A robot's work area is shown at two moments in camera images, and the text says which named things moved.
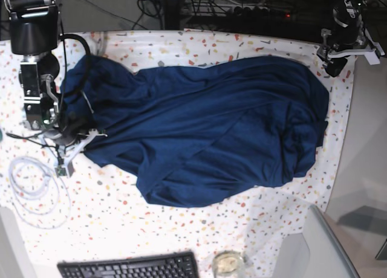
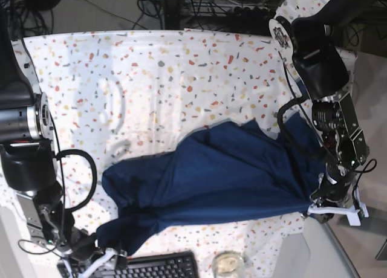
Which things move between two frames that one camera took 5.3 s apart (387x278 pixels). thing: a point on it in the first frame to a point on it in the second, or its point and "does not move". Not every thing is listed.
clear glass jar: (227, 263) does not move
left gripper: (71, 143) to (85, 257)
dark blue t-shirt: (204, 132) to (225, 173)
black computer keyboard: (175, 265) does not move
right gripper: (334, 66) to (337, 193)
